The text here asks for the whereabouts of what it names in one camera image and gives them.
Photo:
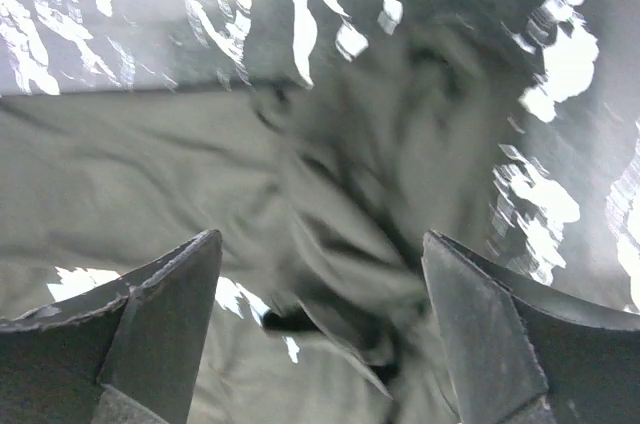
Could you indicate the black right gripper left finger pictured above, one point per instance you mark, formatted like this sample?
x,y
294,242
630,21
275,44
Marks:
x,y
127,351

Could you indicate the black marble pattern mat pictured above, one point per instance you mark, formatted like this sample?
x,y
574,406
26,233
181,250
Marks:
x,y
566,208

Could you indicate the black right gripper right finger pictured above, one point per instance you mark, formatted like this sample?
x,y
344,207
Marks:
x,y
520,352

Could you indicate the black printed t-shirt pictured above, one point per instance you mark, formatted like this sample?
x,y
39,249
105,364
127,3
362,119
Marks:
x,y
322,198

